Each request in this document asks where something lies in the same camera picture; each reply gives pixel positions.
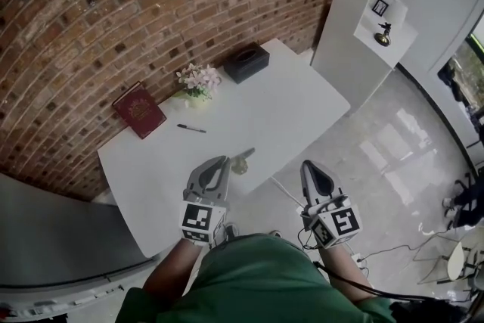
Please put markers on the white power strip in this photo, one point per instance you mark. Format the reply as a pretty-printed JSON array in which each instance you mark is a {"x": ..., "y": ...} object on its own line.
[{"x": 358, "y": 261}]

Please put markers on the small black picture frame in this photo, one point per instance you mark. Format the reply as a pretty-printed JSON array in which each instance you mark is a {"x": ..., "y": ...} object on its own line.
[{"x": 380, "y": 6}]

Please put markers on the white wall shelf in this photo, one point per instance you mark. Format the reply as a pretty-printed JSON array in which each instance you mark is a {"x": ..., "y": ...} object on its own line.
[{"x": 389, "y": 45}]

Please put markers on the person's left forearm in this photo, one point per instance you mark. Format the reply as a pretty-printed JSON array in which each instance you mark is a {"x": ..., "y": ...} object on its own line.
[{"x": 172, "y": 268}]

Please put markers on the white chair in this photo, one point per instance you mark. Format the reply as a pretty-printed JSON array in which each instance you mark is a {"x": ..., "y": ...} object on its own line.
[{"x": 455, "y": 264}]

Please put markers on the small brass and dark object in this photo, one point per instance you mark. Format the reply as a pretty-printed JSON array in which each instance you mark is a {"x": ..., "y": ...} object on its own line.
[{"x": 240, "y": 163}]

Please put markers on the person's green shirt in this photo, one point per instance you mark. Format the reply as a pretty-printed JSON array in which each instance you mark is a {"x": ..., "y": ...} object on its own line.
[{"x": 261, "y": 283}]

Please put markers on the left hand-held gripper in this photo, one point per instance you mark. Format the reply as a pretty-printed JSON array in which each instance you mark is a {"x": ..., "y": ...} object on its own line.
[{"x": 198, "y": 217}]

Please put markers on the person's right forearm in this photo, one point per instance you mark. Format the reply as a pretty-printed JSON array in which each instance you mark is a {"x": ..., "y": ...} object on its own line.
[{"x": 346, "y": 268}]

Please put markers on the black pen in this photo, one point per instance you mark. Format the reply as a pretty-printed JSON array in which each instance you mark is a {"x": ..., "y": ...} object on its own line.
[{"x": 191, "y": 128}]

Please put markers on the black tissue box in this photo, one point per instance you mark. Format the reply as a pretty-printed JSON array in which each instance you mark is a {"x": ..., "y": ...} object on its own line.
[{"x": 246, "y": 62}]

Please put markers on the dark red ornate book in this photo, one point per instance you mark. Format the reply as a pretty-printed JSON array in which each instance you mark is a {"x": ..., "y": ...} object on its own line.
[{"x": 140, "y": 110}]

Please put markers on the white table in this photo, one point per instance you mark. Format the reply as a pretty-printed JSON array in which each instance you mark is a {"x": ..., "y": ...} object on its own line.
[{"x": 272, "y": 106}]

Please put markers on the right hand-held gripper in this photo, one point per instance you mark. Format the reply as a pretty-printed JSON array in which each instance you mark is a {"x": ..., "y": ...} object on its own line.
[{"x": 336, "y": 223}]

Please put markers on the grey cabinet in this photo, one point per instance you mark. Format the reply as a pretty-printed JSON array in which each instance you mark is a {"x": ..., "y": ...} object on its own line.
[{"x": 56, "y": 238}]

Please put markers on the potted pale flowers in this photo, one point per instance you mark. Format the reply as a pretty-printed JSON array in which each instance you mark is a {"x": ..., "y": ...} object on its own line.
[{"x": 197, "y": 81}]

